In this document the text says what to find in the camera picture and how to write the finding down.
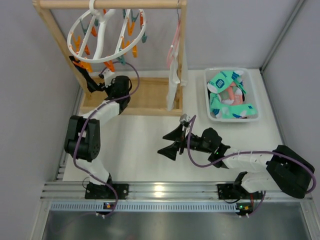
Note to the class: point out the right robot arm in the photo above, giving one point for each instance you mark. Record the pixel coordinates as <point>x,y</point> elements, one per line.
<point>280,169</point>

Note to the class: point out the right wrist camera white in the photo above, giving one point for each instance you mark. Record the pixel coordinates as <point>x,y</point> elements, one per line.
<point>185,120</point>

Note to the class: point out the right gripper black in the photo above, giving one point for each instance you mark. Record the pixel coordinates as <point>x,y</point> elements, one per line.
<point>181,142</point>

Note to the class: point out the white round clip hanger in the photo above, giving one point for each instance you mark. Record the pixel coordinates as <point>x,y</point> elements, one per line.
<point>94,23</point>

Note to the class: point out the pink wire hanger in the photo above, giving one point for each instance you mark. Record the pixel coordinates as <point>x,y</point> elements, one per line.
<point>175,41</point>

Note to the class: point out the white cloth on hanger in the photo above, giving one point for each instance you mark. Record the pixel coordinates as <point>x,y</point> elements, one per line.
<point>173,79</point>

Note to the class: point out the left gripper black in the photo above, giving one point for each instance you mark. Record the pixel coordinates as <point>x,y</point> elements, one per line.
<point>100,87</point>

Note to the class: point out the mint green sock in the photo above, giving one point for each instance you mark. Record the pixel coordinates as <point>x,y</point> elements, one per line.
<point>225,111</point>
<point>224,79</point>

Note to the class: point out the black sock grey patch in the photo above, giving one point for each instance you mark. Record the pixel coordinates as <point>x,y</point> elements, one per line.
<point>91,85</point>

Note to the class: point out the aluminium rail base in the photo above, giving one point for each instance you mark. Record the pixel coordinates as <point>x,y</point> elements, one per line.
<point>203,197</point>

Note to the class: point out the wooden clothes rack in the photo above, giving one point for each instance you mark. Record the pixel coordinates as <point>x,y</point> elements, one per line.
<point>148,72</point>

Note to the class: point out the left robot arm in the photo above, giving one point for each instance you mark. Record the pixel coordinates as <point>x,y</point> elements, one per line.
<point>83,138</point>

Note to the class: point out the white plastic basket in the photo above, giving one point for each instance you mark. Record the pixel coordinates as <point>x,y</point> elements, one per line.
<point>251,95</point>

